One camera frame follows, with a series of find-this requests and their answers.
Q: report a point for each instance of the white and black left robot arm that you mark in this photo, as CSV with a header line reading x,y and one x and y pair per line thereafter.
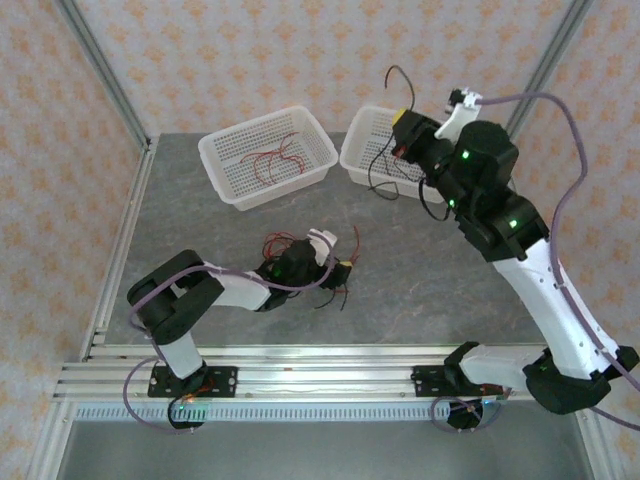
x,y
240,292

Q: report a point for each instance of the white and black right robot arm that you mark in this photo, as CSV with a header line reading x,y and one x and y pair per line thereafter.
x,y
540,300

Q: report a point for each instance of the white perforated plastic basket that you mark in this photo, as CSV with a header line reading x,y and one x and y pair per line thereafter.
x,y
225,150
370,130

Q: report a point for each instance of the black right gripper lead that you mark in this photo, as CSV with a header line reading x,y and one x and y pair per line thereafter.
x,y
422,200

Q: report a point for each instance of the aluminium mounting beam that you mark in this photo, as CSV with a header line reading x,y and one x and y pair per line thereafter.
x,y
325,370

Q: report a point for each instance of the black round base cover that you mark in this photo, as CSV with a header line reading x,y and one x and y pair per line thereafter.
x,y
182,422
462,422

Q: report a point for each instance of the aluminium frame post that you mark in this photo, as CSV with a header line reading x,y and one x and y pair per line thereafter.
x,y
550,60
108,75

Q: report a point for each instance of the aluminium side rail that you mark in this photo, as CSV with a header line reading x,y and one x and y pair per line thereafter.
x,y
132,210

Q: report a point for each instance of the aluminium frame leg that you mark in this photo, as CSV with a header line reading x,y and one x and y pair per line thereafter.
x,y
50,450
592,450

